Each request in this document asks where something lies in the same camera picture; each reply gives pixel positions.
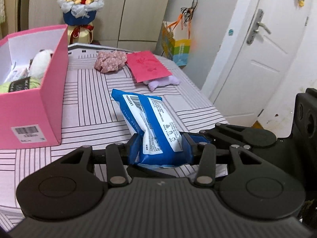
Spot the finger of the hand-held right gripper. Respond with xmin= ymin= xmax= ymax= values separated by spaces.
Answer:
xmin=196 ymin=123 xmax=277 ymax=152

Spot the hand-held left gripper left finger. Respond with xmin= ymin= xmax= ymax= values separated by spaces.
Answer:
xmin=60 ymin=134 xmax=143 ymax=187

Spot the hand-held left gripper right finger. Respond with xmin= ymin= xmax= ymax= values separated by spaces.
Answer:
xmin=181 ymin=132 xmax=263 ymax=188

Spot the blue wet wipes packet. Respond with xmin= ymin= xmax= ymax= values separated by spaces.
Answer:
xmin=111 ymin=89 xmax=192 ymax=167

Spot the purple plush toy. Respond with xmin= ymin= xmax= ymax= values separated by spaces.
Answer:
xmin=143 ymin=76 xmax=182 ymax=91

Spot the pink floral cloth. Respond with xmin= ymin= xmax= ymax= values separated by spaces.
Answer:
xmin=94 ymin=50 xmax=128 ymax=73

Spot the pink cardboard box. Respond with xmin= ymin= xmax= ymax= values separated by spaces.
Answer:
xmin=0 ymin=25 xmax=68 ymax=150

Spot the white plush ball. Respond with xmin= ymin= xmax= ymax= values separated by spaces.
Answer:
xmin=27 ymin=49 xmax=54 ymax=78

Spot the green yarn ball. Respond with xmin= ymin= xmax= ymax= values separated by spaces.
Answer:
xmin=0 ymin=76 xmax=42 ymax=94

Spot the white door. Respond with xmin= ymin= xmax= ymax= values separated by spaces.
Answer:
xmin=202 ymin=0 xmax=317 ymax=127

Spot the colourful paper gift bag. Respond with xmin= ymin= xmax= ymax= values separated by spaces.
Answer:
xmin=161 ymin=13 xmax=192 ymax=67

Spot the grey wardrobe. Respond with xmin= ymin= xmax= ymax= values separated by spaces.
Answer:
xmin=28 ymin=0 xmax=176 ymax=49

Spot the yellow flower bouquet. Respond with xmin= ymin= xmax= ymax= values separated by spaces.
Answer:
xmin=57 ymin=0 xmax=104 ymax=45

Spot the silver door handle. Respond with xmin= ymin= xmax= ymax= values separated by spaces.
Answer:
xmin=247 ymin=9 xmax=271 ymax=45

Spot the black cord bundle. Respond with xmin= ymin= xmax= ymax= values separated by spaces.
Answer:
xmin=180 ymin=0 xmax=199 ymax=21

